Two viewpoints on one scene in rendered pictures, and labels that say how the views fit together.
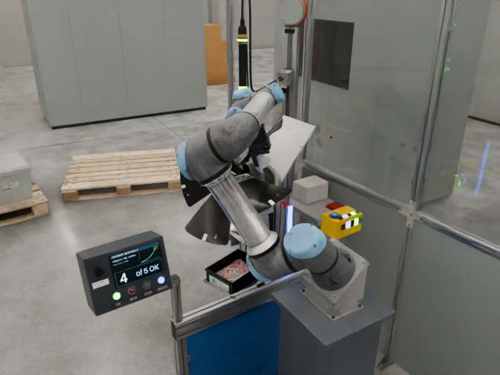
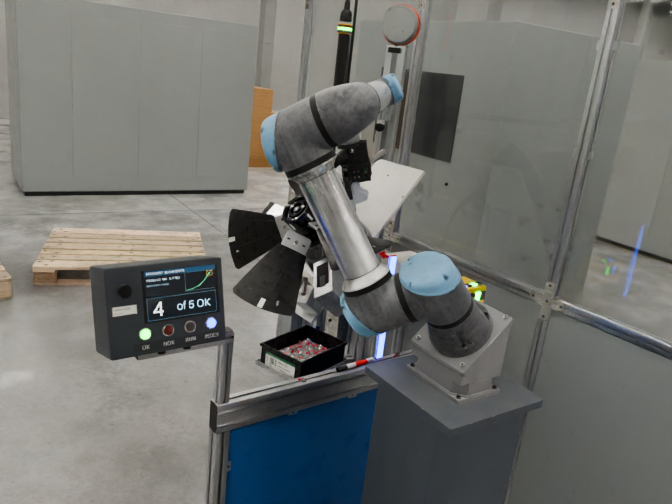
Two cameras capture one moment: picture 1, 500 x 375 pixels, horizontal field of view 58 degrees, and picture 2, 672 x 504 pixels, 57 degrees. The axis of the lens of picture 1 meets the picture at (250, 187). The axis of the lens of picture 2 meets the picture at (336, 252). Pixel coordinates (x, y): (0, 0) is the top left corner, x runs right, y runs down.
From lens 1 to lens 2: 0.35 m
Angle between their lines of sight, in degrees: 9
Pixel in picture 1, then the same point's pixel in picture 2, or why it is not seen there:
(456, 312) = (605, 440)
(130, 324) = (122, 451)
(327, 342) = (453, 426)
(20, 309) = not seen: outside the picture
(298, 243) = (422, 274)
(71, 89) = (60, 143)
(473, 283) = (632, 395)
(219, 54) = not seen: hidden behind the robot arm
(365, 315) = (503, 399)
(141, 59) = (164, 115)
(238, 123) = (356, 90)
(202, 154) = (301, 127)
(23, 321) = not seen: outside the picture
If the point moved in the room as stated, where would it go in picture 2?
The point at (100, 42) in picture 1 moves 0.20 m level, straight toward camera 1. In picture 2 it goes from (110, 85) to (110, 87)
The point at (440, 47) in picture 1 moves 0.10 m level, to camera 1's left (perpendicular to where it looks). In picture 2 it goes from (601, 71) to (570, 67)
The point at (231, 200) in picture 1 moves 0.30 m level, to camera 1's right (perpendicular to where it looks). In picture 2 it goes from (332, 203) to (472, 217)
